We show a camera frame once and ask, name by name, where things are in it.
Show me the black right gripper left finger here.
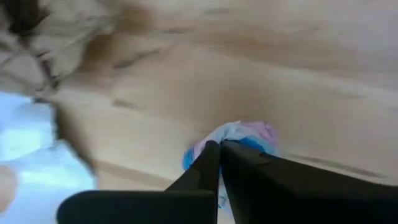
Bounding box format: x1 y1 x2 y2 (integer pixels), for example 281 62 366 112
57 140 223 224

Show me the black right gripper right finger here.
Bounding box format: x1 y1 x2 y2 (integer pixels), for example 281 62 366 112
220 139 398 224

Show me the blue pink wrapper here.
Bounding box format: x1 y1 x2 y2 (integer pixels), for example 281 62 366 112
182 120 280 215

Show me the brown paper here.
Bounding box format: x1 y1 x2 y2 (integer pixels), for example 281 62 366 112
0 0 118 98

